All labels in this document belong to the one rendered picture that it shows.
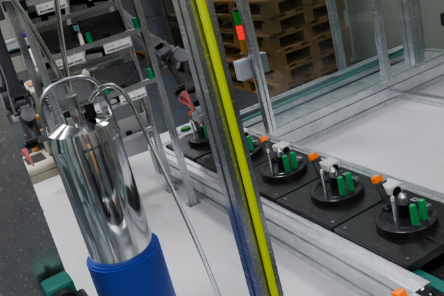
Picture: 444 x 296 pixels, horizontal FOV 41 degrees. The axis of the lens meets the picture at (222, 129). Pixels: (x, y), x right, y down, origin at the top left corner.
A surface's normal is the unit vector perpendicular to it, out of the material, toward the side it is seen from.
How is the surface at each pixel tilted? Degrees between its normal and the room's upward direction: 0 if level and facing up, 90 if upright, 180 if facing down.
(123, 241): 90
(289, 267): 0
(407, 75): 90
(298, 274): 0
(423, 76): 90
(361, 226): 0
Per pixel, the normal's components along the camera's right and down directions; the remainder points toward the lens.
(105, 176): 0.44, 0.20
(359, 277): -0.84, 0.36
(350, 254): -0.23, -0.92
